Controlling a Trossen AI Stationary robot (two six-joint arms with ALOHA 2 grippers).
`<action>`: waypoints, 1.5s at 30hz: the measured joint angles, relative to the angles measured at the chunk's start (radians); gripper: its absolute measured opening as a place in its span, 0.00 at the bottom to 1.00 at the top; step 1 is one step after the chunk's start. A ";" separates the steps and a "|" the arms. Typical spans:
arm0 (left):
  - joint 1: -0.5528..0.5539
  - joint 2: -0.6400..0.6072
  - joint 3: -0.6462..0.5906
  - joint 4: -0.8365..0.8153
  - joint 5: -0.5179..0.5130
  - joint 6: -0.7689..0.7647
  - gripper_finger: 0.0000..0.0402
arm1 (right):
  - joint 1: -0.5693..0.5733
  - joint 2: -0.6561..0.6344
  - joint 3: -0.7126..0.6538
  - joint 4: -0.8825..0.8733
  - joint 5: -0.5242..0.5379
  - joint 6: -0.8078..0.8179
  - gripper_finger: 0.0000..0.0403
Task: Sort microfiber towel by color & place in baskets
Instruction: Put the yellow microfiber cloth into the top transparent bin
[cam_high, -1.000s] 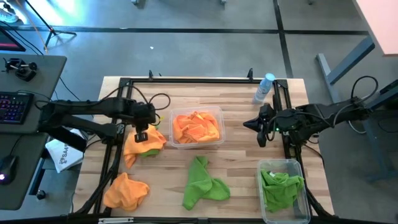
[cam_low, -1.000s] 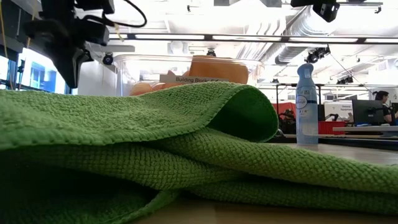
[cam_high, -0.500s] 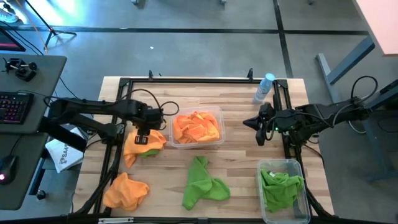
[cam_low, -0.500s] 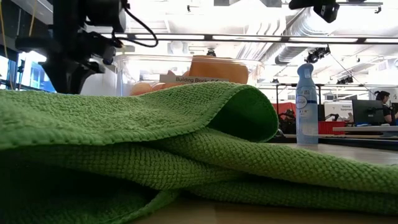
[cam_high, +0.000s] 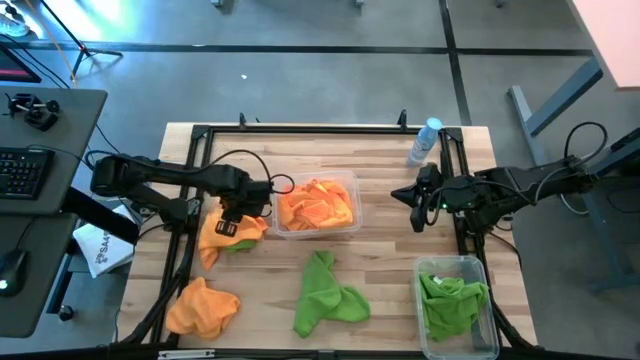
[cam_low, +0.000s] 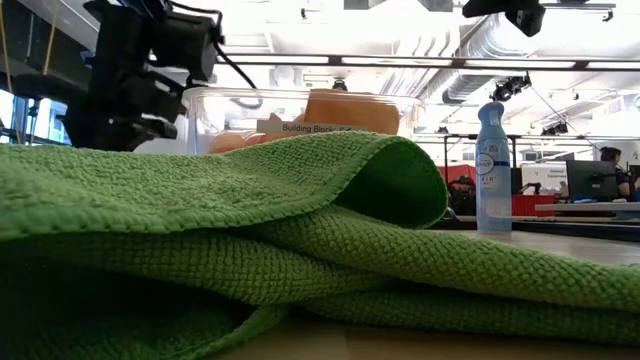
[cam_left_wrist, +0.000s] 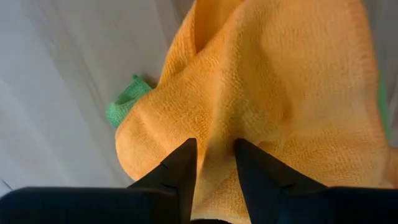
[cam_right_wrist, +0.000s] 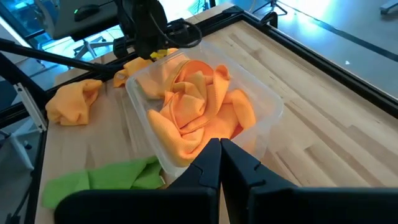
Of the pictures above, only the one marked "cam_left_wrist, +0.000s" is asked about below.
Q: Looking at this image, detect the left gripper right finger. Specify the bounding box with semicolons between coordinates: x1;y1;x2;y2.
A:
233;138;327;224

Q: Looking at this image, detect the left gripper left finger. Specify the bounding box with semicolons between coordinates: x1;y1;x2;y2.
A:
127;138;198;224

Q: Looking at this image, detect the orange microfiber towel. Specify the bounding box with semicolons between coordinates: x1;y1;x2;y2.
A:
114;0;398;224

